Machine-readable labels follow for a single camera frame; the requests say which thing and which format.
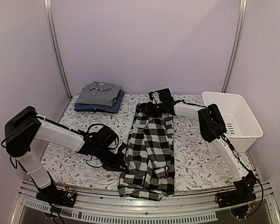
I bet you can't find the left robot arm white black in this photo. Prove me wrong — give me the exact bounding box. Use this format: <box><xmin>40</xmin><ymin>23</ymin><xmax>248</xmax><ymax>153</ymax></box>
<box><xmin>1</xmin><ymin>106</ymin><xmax>127</xmax><ymax>203</ymax></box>

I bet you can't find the floral patterned table cloth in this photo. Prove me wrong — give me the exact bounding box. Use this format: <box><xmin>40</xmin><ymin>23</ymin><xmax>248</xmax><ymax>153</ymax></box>
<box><xmin>36</xmin><ymin>94</ymin><xmax>252</xmax><ymax>192</ymax></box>

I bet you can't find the left aluminium frame post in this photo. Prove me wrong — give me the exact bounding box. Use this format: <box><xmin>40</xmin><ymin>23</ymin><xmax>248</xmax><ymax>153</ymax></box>
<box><xmin>43</xmin><ymin>0</ymin><xmax>72</xmax><ymax>100</ymax></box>

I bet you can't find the aluminium front rail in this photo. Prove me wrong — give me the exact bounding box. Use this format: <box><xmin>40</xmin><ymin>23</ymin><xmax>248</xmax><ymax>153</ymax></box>
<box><xmin>11</xmin><ymin>181</ymin><xmax>280</xmax><ymax>224</ymax></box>

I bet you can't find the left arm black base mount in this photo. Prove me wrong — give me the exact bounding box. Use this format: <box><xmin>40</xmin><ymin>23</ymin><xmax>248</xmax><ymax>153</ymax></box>
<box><xmin>36</xmin><ymin>185</ymin><xmax>77</xmax><ymax>208</ymax></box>

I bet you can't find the aluminium frame post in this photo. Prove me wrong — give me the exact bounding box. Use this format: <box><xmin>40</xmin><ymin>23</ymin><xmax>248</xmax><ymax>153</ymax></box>
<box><xmin>221</xmin><ymin>0</ymin><xmax>247</xmax><ymax>93</ymax></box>
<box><xmin>43</xmin><ymin>0</ymin><xmax>72</xmax><ymax>100</ymax></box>

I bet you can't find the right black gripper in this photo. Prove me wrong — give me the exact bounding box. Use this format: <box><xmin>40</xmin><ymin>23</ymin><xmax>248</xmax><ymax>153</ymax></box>
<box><xmin>141</xmin><ymin>101</ymin><xmax>166</xmax><ymax>116</ymax></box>

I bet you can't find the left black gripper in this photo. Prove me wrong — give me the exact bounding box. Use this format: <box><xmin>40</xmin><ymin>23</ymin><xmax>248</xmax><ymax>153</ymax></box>
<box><xmin>95</xmin><ymin>145</ymin><xmax>128</xmax><ymax>173</ymax></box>

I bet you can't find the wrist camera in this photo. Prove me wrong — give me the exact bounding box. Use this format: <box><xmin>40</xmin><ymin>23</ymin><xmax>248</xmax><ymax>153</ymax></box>
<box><xmin>97</xmin><ymin>126</ymin><xmax>119</xmax><ymax>149</ymax></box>
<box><xmin>148</xmin><ymin>88</ymin><xmax>174</xmax><ymax>104</ymax></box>

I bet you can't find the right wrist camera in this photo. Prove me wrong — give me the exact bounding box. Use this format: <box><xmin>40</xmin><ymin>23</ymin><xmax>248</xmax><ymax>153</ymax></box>
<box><xmin>148</xmin><ymin>88</ymin><xmax>174</xmax><ymax>104</ymax></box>

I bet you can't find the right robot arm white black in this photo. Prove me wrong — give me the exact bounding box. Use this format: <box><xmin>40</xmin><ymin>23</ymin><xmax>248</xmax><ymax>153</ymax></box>
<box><xmin>140</xmin><ymin>100</ymin><xmax>258</xmax><ymax>203</ymax></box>

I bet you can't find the grey polo shirt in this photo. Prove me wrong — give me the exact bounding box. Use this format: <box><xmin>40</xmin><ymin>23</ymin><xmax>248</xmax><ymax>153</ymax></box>
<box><xmin>76</xmin><ymin>81</ymin><xmax>122</xmax><ymax>106</ymax></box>

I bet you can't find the right aluminium frame post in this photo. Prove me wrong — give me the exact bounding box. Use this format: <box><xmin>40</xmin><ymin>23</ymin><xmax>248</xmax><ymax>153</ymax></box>
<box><xmin>221</xmin><ymin>0</ymin><xmax>247</xmax><ymax>93</ymax></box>

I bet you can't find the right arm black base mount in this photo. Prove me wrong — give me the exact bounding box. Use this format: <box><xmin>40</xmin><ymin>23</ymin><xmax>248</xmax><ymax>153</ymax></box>
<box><xmin>215</xmin><ymin>188</ymin><xmax>256</xmax><ymax>208</ymax></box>

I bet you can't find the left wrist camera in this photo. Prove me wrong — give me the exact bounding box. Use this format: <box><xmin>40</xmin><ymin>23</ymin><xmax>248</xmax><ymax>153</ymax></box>
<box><xmin>97</xmin><ymin>126</ymin><xmax>119</xmax><ymax>149</ymax></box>

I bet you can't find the black white checkered shirt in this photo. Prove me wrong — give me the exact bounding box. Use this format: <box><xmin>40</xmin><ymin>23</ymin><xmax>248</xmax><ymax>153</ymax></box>
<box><xmin>118</xmin><ymin>103</ymin><xmax>175</xmax><ymax>201</ymax></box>

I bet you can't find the white plastic basket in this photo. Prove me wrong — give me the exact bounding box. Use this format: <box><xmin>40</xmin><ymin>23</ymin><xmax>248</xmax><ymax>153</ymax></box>
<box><xmin>202</xmin><ymin>91</ymin><xmax>263</xmax><ymax>153</ymax></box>

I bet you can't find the blue checkered shirt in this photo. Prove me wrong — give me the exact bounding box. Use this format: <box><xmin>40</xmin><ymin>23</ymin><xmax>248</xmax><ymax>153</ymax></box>
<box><xmin>74</xmin><ymin>90</ymin><xmax>125</xmax><ymax>114</ymax></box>

